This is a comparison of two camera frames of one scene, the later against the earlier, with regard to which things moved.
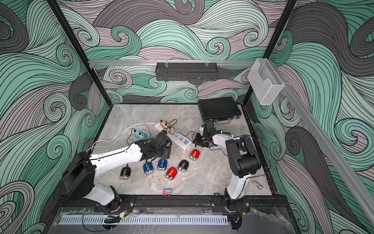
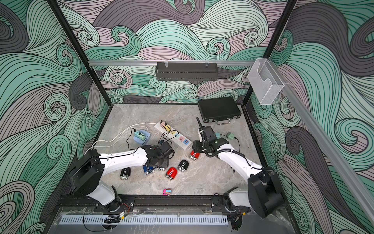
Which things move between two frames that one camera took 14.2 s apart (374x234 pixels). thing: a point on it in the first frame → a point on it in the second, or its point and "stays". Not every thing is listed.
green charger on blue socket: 140,135 stays
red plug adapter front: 171,173 stays
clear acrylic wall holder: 265,82 stays
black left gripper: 167,152 → 166,164
